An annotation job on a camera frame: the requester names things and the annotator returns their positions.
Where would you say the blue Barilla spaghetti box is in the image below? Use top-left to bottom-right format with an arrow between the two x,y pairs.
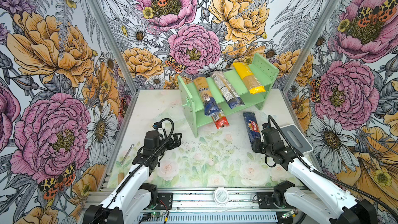
243,112 -> 261,151

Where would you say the blue-bottom Arko spaghetti bag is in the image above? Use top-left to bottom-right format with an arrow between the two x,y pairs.
193,74 -> 221,117

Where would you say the red spaghetti bag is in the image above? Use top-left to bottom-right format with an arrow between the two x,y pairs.
211,111 -> 230,129

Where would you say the clear white-label spaghetti bag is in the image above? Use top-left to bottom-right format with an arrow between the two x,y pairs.
211,71 -> 244,109

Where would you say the yellow spaghetti bag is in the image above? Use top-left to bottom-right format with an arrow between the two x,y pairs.
233,62 -> 266,94

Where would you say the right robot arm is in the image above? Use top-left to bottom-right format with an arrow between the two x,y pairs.
250,123 -> 378,224

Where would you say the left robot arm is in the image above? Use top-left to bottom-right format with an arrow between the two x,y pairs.
83,130 -> 182,224

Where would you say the green wooden shelf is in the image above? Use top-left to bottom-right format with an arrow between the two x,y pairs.
177,54 -> 279,137

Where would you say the small wooden stick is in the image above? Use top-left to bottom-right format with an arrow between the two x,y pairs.
120,144 -> 134,166

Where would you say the white round lid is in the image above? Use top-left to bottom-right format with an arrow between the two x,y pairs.
213,187 -> 230,205

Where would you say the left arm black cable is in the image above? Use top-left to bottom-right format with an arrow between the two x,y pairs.
114,118 -> 175,194

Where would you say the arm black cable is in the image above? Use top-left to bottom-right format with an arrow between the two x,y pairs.
267,114 -> 398,222
114,118 -> 175,194

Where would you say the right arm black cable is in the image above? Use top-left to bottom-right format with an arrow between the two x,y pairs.
267,114 -> 398,222

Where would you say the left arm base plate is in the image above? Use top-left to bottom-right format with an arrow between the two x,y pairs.
153,192 -> 174,211

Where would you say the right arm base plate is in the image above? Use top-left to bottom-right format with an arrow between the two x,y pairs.
256,192 -> 286,209

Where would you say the aluminium front rail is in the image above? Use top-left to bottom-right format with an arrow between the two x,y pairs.
105,188 -> 324,214

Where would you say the white vented cable duct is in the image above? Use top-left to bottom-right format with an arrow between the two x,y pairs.
136,212 -> 279,224

